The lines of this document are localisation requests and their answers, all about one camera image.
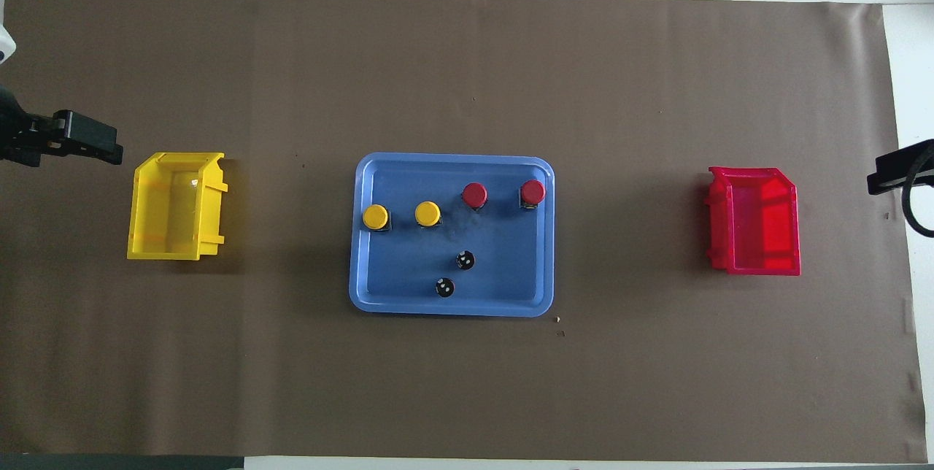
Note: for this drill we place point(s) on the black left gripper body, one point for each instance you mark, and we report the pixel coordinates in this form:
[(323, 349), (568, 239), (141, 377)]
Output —
[(18, 127)]

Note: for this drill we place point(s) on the yellow push button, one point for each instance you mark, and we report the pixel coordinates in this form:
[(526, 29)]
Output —
[(376, 217), (427, 213)]

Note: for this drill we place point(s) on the red push button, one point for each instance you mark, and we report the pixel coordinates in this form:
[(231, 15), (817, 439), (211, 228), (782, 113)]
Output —
[(474, 195), (533, 193)]

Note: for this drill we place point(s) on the blue plastic tray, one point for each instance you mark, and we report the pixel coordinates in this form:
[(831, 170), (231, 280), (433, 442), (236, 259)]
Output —
[(408, 273)]

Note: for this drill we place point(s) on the yellow plastic bin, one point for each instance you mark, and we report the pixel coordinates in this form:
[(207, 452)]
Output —
[(168, 207)]

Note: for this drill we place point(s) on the red plastic bin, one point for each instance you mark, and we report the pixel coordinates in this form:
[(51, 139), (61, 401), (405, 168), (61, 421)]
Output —
[(773, 207)]

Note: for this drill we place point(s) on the brown paper table mat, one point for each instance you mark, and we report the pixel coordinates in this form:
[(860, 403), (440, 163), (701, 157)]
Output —
[(292, 368)]

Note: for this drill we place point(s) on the black button lower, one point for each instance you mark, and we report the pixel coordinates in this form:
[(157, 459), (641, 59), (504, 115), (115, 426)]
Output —
[(444, 287)]

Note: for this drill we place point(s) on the black button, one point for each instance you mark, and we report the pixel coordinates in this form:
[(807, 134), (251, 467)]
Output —
[(444, 287), (465, 260)]

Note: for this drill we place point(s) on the black button upper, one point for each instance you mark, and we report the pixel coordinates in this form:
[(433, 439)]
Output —
[(465, 260)]

